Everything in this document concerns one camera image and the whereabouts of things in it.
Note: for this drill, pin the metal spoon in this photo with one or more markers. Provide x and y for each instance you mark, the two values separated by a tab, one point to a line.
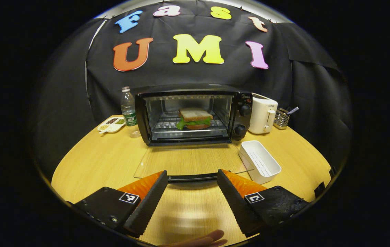
293	109

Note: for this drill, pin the lettuce sandwich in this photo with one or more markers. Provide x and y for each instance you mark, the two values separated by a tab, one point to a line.
195	115

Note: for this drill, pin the white rectangular tray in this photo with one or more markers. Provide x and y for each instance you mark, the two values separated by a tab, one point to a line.
260	161

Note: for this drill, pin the clear plastic water bottle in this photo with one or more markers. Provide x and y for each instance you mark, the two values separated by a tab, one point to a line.
129	109

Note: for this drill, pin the black electric oven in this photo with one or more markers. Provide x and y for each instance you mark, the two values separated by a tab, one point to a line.
244	120

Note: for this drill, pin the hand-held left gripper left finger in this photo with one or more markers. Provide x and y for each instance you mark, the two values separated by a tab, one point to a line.
150	202

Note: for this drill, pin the white toaster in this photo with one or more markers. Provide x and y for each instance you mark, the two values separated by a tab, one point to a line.
261	116

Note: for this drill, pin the white divided snack dish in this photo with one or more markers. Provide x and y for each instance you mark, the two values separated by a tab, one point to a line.
111	125

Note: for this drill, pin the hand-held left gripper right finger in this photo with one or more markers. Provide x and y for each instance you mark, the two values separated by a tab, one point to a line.
234	202

